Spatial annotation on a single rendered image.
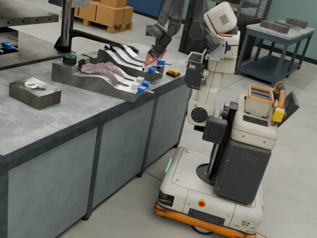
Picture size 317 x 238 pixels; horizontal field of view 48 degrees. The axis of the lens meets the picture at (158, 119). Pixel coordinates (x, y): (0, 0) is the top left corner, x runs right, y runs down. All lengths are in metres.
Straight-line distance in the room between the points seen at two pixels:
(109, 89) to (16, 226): 0.84
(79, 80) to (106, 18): 5.05
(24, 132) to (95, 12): 5.74
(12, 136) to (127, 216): 1.12
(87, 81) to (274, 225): 1.65
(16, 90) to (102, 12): 5.36
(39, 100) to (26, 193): 0.43
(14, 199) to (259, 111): 1.40
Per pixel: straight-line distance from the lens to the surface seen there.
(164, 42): 2.01
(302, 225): 2.92
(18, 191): 1.72
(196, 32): 1.95
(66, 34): 2.75
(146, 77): 2.30
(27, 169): 1.69
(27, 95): 1.83
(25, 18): 2.54
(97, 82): 2.05
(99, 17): 7.18
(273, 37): 5.80
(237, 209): 2.32
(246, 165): 2.18
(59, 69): 2.12
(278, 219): 2.87
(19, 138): 1.57
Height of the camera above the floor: 1.59
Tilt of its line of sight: 25 degrees down
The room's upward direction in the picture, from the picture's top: 12 degrees clockwise
